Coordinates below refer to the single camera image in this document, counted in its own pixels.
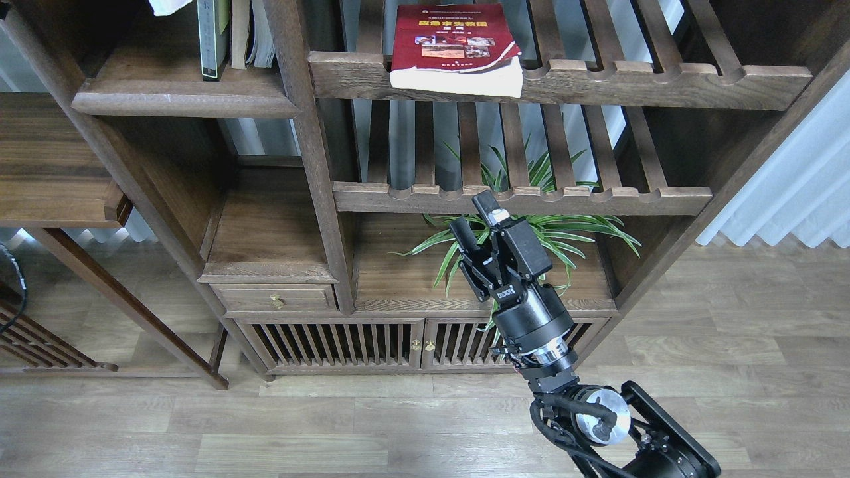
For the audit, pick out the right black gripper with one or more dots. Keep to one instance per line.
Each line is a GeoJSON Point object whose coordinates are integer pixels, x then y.
{"type": "Point", "coordinates": [531, 319]}

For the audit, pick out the red cover book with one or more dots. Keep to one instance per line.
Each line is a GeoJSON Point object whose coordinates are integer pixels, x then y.
{"type": "Point", "coordinates": [456, 49]}

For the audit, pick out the green grey cover book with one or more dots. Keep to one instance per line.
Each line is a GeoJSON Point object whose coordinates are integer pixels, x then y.
{"type": "Point", "coordinates": [213, 19]}

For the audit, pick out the white lavender cover book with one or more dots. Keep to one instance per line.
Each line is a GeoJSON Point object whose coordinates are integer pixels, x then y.
{"type": "Point", "coordinates": [163, 8]}

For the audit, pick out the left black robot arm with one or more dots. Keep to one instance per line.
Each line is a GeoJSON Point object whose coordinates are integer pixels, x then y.
{"type": "Point", "coordinates": [18, 291]}

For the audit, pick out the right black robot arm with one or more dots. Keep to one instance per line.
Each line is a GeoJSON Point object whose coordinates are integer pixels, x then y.
{"type": "Point", "coordinates": [606, 432]}

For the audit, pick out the upright books on shelf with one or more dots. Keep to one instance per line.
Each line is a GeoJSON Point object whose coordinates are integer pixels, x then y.
{"type": "Point", "coordinates": [251, 37]}

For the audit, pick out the green spider plant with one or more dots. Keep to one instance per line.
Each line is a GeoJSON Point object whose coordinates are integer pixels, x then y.
{"type": "Point", "coordinates": [556, 232]}

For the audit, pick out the brass cabinet door knobs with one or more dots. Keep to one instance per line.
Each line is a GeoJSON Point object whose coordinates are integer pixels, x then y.
{"type": "Point", "coordinates": [418, 345]}

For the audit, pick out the dark wooden bookshelf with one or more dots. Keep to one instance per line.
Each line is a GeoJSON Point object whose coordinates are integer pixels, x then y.
{"type": "Point", "coordinates": [290, 182]}

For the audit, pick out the brass drawer knob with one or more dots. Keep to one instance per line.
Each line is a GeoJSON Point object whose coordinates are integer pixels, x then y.
{"type": "Point", "coordinates": [276, 301]}

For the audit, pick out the white curtain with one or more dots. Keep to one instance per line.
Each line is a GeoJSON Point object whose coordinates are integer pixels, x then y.
{"type": "Point", "coordinates": [802, 189]}

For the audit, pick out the wooden side table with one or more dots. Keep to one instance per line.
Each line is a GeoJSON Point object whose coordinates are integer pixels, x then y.
{"type": "Point", "coordinates": [52, 181]}

